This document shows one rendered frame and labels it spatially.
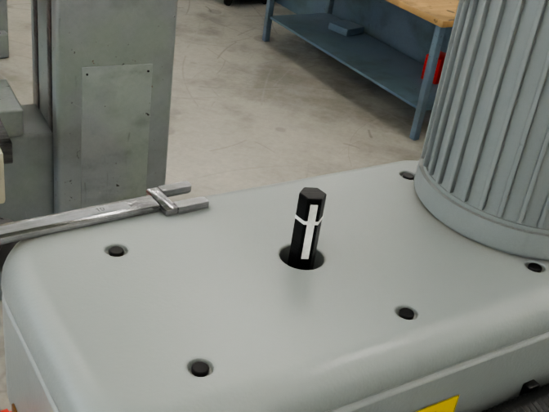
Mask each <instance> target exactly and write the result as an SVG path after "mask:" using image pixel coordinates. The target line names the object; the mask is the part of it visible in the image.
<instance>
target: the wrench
mask: <svg viewBox="0 0 549 412"><path fill-rule="evenodd" d="M190 192H191V184H190V183H189V182H188V181H181V182H176V183H172V184H167V185H163V186H158V188H157V187H155V188H151V189H147V190H146V196H141V197H137V198H133V199H125V200H120V201H116V202H112V203H107V204H100V205H96V206H91V207H87V208H80V209H75V210H71V211H67V212H62V213H55V214H51V215H46V216H41V217H34V218H30V219H25V220H21V221H17V222H9V223H5V224H1V225H0V245H1V244H8V243H12V242H16V241H20V240H27V239H31V238H35V237H39V236H43V235H50V234H55V233H58V232H62V231H70V230H73V229H78V228H82V227H85V226H93V225H97V224H101V223H105V222H111V221H116V220H120V219H124V218H128V217H135V216H140V215H143V214H147V213H154V212H158V211H159V210H160V211H161V212H162V213H163V214H164V215H165V216H171V215H175V214H178V215H179V214H183V213H190V212H193V211H198V210H202V209H205V208H208V205H209V201H208V200H207V199H206V198H205V197H200V196H199V197H196V198H192V199H184V200H180V201H176V202H172V201H171V200H170V199H169V198H168V197H172V196H176V195H183V194H188V193H190Z"/></svg>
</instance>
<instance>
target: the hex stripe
mask: <svg viewBox="0 0 549 412"><path fill-rule="evenodd" d="M317 209H318V205H311V206H310V212H309V217H308V222H307V227H306V235H305V240H304V244H303V250H302V255H301V259H309V255H310V246H311V241H312V237H313V232H314V228H315V219H316V214H317Z"/></svg>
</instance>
